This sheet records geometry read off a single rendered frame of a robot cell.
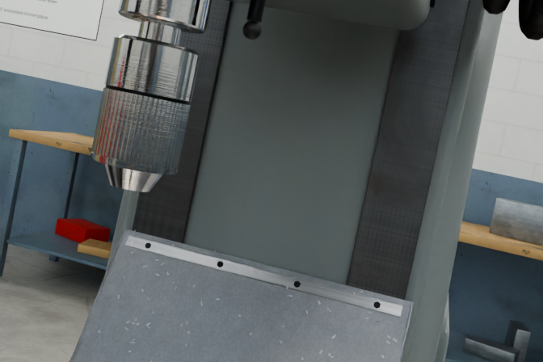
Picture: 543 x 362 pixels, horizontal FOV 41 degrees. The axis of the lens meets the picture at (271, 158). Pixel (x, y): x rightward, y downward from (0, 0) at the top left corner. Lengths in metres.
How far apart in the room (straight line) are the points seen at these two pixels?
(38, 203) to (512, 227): 3.18
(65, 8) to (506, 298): 3.49
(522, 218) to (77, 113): 3.00
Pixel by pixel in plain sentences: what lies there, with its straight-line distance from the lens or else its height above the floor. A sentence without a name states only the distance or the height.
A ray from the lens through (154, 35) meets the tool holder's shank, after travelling 0.39.
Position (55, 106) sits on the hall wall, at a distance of 5.28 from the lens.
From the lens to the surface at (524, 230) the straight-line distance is 4.06.
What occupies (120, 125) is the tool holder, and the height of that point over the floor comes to 1.22.
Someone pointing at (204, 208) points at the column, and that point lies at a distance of 0.78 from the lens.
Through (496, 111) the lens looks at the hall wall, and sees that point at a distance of 4.58.
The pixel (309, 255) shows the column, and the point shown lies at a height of 1.11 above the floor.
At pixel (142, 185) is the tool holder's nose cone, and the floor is 1.19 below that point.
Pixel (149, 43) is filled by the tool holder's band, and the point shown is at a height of 1.27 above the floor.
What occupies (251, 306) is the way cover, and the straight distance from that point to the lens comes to 0.75.
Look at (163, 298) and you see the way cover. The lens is 0.77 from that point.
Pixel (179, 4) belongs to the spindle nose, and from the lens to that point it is 0.38.
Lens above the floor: 1.24
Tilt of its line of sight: 3 degrees down
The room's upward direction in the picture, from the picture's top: 12 degrees clockwise
